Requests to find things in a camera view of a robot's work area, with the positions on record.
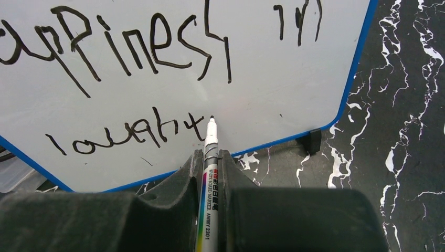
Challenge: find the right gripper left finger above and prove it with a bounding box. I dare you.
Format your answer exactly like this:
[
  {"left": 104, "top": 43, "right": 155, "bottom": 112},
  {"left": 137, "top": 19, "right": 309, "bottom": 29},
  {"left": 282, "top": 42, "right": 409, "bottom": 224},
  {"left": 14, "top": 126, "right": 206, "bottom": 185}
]
[{"left": 1, "top": 150, "right": 203, "bottom": 251}]

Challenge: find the blue framed whiteboard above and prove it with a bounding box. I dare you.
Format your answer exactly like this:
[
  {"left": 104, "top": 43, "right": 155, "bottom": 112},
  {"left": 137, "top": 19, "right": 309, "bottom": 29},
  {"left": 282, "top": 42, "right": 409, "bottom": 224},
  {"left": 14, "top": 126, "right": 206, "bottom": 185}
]
[{"left": 1, "top": 1, "right": 377, "bottom": 192}]

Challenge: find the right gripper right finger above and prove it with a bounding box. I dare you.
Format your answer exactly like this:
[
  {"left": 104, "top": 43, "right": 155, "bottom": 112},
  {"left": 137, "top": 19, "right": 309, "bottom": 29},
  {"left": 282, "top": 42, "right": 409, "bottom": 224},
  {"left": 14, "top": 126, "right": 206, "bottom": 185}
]
[{"left": 218, "top": 150, "right": 388, "bottom": 251}]

